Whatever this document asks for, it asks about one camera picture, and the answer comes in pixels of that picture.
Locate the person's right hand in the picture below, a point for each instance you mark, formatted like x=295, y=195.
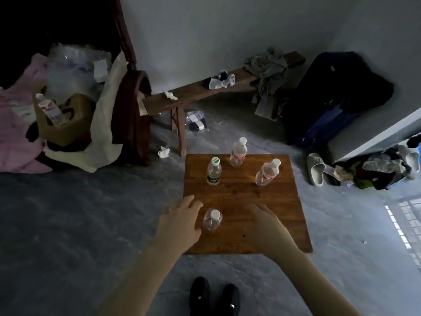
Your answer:
x=271, y=231

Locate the person's left hand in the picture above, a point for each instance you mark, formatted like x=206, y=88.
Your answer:
x=179, y=230

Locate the clear water bottle red label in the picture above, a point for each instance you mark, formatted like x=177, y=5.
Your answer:
x=212, y=220
x=267, y=173
x=238, y=152
x=49, y=110

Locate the clear water bottle green label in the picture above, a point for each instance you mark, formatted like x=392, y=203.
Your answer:
x=214, y=172

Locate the person's left forearm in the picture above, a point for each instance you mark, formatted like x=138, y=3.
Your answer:
x=141, y=283

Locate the person's right forearm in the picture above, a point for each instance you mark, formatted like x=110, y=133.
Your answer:
x=312, y=286

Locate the person's left black shoe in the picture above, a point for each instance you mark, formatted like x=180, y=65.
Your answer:
x=199, y=296

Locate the person's black shoe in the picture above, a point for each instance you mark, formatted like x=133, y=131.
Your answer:
x=199, y=296
x=231, y=299

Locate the person's right black shoe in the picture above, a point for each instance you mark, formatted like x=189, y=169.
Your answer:
x=231, y=299

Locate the small wooden table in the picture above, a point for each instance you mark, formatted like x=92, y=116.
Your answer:
x=236, y=200

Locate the grey slipper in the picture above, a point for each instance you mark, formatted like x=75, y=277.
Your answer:
x=315, y=169
x=409, y=157

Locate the crumpled white tissue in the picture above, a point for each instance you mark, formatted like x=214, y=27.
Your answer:
x=171, y=95
x=163, y=152

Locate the plastic bag with socks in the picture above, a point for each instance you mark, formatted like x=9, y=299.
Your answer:
x=197, y=122

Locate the pile of mixed clothes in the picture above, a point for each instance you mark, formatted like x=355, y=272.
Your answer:
x=378, y=171

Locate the cream cloth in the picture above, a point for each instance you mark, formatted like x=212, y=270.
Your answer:
x=105, y=128

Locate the dark wooden sofa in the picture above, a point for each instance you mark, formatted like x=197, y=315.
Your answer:
x=131, y=95

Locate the long wooden bench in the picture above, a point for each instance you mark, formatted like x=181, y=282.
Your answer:
x=197, y=87

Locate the dark blue suitcase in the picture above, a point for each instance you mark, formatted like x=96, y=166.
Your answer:
x=335, y=98

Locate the brown cardboard box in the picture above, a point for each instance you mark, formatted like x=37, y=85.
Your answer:
x=70, y=128

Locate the white navy socks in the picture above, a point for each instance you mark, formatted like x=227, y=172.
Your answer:
x=220, y=81

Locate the grey green garment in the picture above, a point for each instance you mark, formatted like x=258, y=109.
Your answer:
x=266, y=72

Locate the blue plastic bag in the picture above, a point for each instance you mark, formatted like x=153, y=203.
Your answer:
x=418, y=151

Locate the pink cloth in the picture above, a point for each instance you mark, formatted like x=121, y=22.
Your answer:
x=16, y=138

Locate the clear plastic bag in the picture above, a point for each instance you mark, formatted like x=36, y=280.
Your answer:
x=75, y=62

